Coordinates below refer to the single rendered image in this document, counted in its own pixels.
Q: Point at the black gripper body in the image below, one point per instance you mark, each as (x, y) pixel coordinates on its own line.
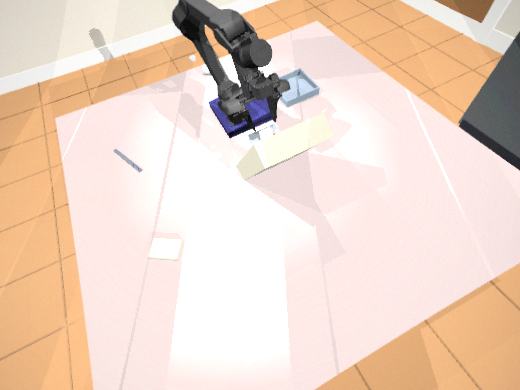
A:
(234, 105)

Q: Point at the grey flat bar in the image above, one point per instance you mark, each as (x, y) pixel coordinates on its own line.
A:
(126, 159)

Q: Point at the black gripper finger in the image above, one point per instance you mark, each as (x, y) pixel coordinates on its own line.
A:
(245, 114)
(272, 103)

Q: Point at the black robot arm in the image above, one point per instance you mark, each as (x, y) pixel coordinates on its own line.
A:
(238, 37)

